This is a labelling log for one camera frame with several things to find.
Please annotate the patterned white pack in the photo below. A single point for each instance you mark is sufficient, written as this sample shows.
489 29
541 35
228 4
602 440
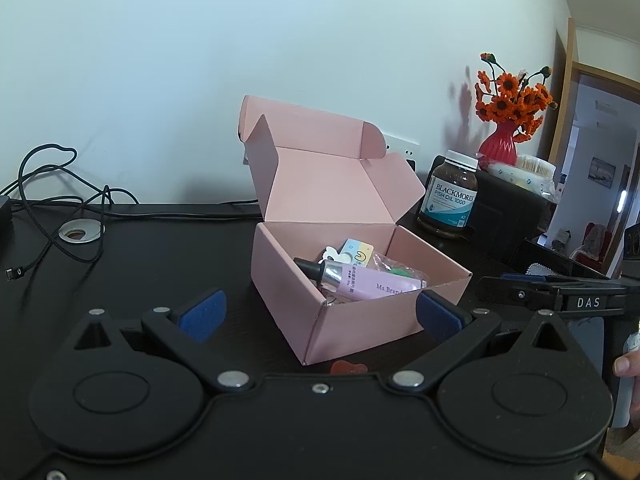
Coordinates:
505 172

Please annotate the pink cardboard box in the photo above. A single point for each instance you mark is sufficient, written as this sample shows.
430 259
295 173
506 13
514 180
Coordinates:
325 185

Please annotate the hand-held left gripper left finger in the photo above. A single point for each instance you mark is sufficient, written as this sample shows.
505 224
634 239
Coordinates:
202 312

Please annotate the silver desk grommet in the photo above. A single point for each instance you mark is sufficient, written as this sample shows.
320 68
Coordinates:
80 232

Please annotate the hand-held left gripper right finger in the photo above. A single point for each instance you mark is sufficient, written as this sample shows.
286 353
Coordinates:
437 317

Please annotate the white wall socket panel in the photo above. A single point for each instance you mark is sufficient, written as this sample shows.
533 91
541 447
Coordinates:
400 147

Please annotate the cotton swab box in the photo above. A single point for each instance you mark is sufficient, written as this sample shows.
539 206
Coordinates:
537 170

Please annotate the red vase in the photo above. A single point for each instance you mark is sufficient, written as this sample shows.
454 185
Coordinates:
497 147

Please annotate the purple cosmetic tube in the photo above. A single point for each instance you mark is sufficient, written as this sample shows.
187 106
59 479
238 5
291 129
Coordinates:
370 282

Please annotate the black power adapter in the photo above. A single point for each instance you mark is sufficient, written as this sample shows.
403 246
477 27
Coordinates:
4 215

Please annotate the pink translucent roller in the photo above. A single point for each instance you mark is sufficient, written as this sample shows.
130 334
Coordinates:
347 367

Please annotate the brown supplement bottle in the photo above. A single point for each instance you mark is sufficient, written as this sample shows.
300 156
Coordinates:
447 200

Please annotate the black desktop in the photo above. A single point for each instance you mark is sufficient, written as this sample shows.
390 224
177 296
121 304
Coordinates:
125 265

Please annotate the cartoon sticker pack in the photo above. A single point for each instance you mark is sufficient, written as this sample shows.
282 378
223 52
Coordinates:
357 252

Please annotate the clear bag nail kit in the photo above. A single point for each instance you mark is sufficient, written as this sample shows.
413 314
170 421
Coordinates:
387 261

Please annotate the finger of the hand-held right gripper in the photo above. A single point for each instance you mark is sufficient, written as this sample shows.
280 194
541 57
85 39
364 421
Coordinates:
520 292

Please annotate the person's right hand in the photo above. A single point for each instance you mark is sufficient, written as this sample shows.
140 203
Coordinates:
629 365

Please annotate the framed wall picture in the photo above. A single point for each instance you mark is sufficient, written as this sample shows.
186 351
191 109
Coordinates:
602 172

